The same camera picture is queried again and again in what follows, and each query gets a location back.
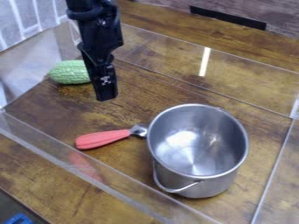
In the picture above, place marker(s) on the black wall vent strip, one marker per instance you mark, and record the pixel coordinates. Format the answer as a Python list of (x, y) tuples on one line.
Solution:
[(229, 18)]

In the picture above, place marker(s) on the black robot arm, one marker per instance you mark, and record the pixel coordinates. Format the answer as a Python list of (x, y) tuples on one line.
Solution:
[(101, 33)]

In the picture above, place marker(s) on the blue object at corner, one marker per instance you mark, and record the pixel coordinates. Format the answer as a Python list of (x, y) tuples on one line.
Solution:
[(19, 219)]

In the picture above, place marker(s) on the green bitter gourd toy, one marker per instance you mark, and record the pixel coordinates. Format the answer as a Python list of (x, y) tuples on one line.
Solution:
[(70, 72)]

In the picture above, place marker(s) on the pink handled metal spoon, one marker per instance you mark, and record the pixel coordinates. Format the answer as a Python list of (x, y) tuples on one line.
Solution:
[(102, 138)]

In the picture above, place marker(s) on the stainless steel pot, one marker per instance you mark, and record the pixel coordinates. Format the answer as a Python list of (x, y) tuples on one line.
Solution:
[(199, 145)]

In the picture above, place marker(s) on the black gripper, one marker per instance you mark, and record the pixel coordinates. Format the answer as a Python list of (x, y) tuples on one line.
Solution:
[(101, 31)]

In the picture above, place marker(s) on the clear acrylic barrier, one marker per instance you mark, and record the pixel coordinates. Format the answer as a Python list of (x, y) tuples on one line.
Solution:
[(103, 186)]

